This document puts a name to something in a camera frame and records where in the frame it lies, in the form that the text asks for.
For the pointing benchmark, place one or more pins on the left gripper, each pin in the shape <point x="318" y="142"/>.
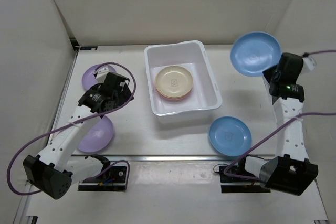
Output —
<point x="124" y="97"/>

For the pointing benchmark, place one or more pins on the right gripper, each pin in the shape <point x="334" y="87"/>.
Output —
<point x="267" y="73"/>

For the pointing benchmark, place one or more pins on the light blue plate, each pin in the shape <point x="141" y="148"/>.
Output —
<point x="254" y="52"/>

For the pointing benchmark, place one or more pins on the purple plate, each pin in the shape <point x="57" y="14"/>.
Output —
<point x="98" y="137"/>
<point x="90" y="79"/>

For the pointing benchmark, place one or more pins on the pink plate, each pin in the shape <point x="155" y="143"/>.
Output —
<point x="174" y="99"/>

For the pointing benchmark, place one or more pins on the orange plate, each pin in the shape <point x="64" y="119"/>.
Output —
<point x="173" y="94"/>

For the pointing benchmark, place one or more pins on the cream plate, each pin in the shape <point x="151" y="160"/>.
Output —
<point x="174" y="77"/>

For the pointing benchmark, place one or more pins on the blue plate front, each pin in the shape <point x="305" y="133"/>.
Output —
<point x="230" y="136"/>

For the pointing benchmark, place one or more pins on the white plastic bin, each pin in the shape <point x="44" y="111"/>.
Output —
<point x="204" y="96"/>

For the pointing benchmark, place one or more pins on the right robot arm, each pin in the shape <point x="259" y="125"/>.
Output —
<point x="290" y="171"/>

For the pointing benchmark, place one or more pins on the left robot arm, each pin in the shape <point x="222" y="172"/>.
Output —
<point x="51" y="170"/>

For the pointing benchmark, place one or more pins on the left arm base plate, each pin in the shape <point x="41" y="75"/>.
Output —
<point x="114" y="180"/>

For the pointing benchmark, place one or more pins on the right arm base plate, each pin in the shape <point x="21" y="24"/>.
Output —
<point x="233" y="185"/>

